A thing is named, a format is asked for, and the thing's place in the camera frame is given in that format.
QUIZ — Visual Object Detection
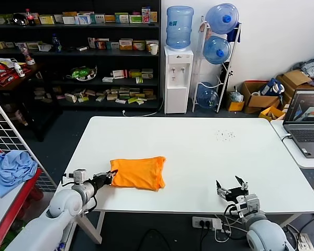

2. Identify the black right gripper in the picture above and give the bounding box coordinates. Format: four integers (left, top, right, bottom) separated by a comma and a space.
216, 175, 250, 203

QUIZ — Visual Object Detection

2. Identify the white plastic bottle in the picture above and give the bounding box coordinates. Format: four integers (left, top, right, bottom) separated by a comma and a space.
15, 62, 26, 78

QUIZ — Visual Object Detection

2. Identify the white water dispenser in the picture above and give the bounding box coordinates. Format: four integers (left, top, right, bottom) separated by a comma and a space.
164, 46, 194, 115

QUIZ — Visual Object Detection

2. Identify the white wire grid panel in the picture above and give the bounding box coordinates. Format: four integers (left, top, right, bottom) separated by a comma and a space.
0, 88, 58, 193

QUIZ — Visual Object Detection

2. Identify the green snack bag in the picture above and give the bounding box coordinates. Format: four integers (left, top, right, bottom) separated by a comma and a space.
66, 65, 98, 82

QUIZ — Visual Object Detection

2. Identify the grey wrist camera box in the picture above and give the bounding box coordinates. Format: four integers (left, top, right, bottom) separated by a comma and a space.
244, 193, 261, 215
73, 169, 87, 185

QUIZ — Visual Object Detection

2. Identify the red framed shelf cart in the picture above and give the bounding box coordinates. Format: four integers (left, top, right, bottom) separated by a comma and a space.
0, 150, 57, 251

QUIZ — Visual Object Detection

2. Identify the orange yellow medicine box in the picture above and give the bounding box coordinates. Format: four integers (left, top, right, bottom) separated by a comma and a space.
119, 39, 133, 51

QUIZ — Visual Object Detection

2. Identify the orange t-shirt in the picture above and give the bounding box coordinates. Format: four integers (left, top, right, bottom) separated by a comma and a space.
109, 156, 167, 192

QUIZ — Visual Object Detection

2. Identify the grey laptop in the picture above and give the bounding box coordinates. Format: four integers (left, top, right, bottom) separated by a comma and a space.
283, 90, 314, 159

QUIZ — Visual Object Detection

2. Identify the black shelving unit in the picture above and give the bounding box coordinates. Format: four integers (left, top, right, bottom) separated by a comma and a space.
0, 0, 162, 110

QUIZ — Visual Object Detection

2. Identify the white jug rack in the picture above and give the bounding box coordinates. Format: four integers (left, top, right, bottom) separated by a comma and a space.
192, 15, 243, 113

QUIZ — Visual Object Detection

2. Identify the cream orange medicine box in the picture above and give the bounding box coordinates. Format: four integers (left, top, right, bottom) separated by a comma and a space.
145, 40, 159, 52

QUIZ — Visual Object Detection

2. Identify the cola bottle red cap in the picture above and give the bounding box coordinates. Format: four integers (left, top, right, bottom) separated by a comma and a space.
25, 8, 37, 27

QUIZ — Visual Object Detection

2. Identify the open brown cardboard box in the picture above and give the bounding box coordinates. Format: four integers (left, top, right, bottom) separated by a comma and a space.
240, 80, 282, 115

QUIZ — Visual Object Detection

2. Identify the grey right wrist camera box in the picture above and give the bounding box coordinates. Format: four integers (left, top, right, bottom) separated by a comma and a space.
244, 193, 261, 215

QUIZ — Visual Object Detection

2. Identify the small white side table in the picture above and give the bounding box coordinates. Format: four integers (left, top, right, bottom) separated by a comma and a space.
271, 119, 314, 169

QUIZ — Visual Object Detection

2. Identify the white power strip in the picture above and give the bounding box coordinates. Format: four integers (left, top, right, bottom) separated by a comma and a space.
192, 216, 223, 231
298, 233, 314, 251

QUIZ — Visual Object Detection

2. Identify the light blue crumpled cloth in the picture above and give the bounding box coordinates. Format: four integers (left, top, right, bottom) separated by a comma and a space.
0, 150, 39, 197

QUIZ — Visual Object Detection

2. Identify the blue water jug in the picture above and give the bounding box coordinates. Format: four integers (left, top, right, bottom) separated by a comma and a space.
166, 6, 195, 51
205, 3, 240, 35
203, 35, 232, 65
196, 82, 220, 109

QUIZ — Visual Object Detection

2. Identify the blue printed bag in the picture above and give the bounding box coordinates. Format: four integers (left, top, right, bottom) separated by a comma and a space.
260, 77, 286, 96

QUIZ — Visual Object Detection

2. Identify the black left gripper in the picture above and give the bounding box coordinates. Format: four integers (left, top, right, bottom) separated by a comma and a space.
93, 169, 119, 187

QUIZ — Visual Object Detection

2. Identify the dark brown table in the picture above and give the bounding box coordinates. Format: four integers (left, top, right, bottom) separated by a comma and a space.
0, 61, 63, 142

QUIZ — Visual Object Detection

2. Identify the dark blue cloth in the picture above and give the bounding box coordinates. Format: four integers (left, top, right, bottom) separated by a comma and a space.
227, 23, 242, 44

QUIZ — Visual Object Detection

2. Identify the white work table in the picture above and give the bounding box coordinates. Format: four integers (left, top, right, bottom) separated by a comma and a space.
51, 116, 314, 245

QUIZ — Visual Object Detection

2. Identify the blue white medicine box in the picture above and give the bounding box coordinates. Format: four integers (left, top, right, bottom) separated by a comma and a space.
77, 14, 92, 26

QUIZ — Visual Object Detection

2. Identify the pink drink bottle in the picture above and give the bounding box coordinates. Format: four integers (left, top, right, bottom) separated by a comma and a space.
22, 46, 33, 62

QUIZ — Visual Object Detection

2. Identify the clear plastic bag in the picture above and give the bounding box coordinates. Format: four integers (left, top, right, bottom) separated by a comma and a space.
229, 86, 244, 103

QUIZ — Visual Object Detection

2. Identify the tall brown cardboard box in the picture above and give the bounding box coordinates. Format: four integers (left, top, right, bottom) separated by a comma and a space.
276, 69, 314, 105

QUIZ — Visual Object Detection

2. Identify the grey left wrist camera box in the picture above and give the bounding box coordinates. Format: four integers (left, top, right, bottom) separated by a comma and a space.
73, 169, 87, 185

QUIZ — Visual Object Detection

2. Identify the blue drink bottle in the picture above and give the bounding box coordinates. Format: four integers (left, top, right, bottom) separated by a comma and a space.
51, 33, 62, 53

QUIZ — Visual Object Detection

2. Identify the open yellow box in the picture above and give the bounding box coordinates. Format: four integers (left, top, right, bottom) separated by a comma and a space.
259, 106, 287, 122

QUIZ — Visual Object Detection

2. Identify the white dispenser power cable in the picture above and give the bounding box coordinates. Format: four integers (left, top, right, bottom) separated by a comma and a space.
121, 97, 165, 118

